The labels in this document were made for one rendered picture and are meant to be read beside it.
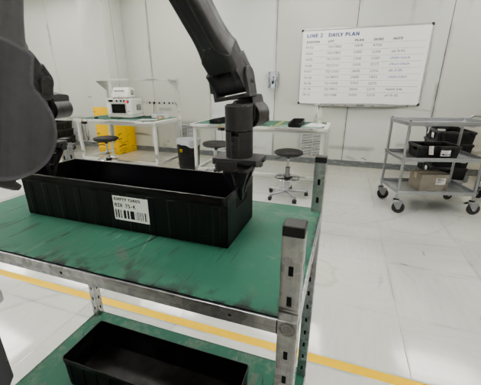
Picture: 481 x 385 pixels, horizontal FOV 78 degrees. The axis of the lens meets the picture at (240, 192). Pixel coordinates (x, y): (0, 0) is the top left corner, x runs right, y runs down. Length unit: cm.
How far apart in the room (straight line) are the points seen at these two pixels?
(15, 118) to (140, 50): 624
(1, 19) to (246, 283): 45
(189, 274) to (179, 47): 562
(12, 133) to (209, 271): 40
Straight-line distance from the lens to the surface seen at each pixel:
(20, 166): 26
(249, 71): 61
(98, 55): 641
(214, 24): 56
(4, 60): 28
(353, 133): 527
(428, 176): 372
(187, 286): 53
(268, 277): 55
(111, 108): 517
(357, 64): 521
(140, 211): 70
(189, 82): 592
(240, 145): 60
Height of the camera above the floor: 127
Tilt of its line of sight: 20 degrees down
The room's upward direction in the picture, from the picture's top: straight up
